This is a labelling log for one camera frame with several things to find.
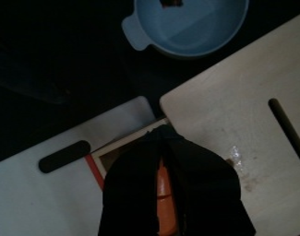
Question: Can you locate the light blue toy pot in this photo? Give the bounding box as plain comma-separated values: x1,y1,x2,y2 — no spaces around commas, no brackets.
121,0,251,58

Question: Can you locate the orange toy carrot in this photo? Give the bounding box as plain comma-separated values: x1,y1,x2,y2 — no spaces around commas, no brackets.
154,156,181,236

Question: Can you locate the white plastic cutting board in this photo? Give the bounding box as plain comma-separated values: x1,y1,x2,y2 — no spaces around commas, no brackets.
0,95,157,236

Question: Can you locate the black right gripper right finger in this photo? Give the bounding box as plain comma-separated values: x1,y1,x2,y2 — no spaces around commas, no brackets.
161,124,257,236

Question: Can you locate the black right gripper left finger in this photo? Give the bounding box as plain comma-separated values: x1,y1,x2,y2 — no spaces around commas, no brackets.
97,124,166,236

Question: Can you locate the small dark brown toy food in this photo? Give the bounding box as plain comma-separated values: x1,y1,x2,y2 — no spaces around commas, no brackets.
158,0,185,8

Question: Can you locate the clear tape scrap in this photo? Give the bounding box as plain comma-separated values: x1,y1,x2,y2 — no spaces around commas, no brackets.
228,145,245,173

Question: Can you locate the beige wooden cutting board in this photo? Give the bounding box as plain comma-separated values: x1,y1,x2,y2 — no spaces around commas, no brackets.
158,10,300,236

